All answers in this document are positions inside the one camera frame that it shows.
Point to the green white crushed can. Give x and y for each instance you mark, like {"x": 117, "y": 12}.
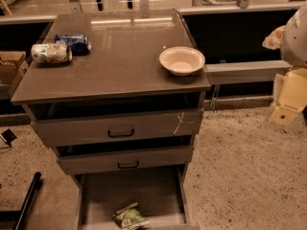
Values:
{"x": 51, "y": 53}

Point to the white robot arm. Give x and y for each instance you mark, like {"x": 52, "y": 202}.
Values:
{"x": 294, "y": 40}

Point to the grey open bottom drawer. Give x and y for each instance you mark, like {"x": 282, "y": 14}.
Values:
{"x": 158, "y": 192}

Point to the green jalapeno chip bag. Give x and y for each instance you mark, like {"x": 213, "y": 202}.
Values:
{"x": 129, "y": 217}

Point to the white bowl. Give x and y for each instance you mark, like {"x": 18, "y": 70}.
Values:
{"x": 182, "y": 61}

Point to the grey middle drawer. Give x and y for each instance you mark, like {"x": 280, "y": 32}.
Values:
{"x": 126, "y": 160}

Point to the grey top drawer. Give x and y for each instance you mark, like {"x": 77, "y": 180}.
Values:
{"x": 115, "y": 128}

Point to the blue soda can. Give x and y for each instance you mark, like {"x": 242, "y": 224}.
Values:
{"x": 78, "y": 43}

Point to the black bar on floor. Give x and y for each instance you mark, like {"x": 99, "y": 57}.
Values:
{"x": 15, "y": 219}

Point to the grey horizontal rail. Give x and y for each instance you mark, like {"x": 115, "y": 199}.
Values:
{"x": 243, "y": 72}

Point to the small black floor object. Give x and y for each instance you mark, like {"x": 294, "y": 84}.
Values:
{"x": 6, "y": 138}

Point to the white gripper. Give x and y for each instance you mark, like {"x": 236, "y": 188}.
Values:
{"x": 295, "y": 40}

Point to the cardboard box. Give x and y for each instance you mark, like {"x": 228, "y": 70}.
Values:
{"x": 12, "y": 64}

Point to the grey drawer cabinet with counter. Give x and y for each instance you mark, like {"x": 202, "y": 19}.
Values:
{"x": 120, "y": 75}

